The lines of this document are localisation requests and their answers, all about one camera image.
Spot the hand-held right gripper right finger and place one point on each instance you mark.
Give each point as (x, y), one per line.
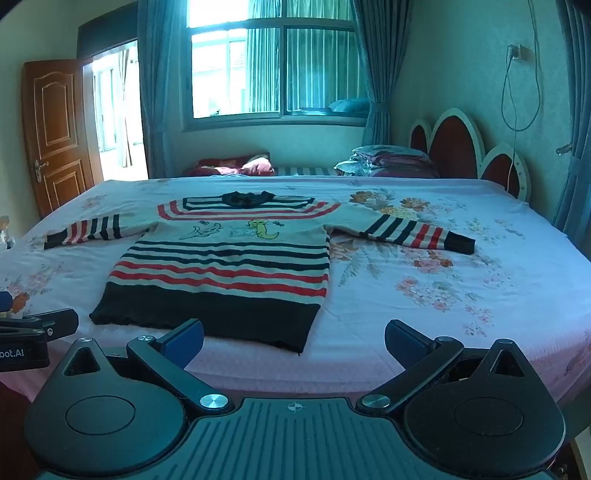
(406, 344)

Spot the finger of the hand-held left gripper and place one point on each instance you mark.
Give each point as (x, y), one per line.
(55, 321)
(4, 303)

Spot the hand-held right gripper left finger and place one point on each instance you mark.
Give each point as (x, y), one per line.
(184, 344)

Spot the striped knit sweater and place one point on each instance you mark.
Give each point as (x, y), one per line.
(217, 272)

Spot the bed with floral sheet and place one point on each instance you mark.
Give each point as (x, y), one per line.
(415, 286)

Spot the brown wooden door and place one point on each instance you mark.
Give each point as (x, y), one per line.
(55, 138)

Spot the dark red blanket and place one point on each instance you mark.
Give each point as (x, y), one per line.
(217, 168)

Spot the stack of folded bedding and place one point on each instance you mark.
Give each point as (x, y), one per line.
(392, 161)

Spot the striped mattress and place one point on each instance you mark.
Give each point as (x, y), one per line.
(304, 170)

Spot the red scalloped headboard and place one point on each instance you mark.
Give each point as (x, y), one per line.
(455, 147)

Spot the blue pillow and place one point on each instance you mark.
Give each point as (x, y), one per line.
(351, 106)

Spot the curtain tieback hook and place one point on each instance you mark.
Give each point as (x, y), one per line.
(564, 149)

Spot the blue window curtain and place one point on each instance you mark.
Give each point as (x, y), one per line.
(378, 69)
(161, 92)

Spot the blue corner curtain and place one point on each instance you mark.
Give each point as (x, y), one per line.
(577, 115)

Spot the sliding glass window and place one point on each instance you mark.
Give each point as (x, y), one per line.
(281, 69)

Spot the wall charger plug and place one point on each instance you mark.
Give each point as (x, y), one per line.
(519, 53)

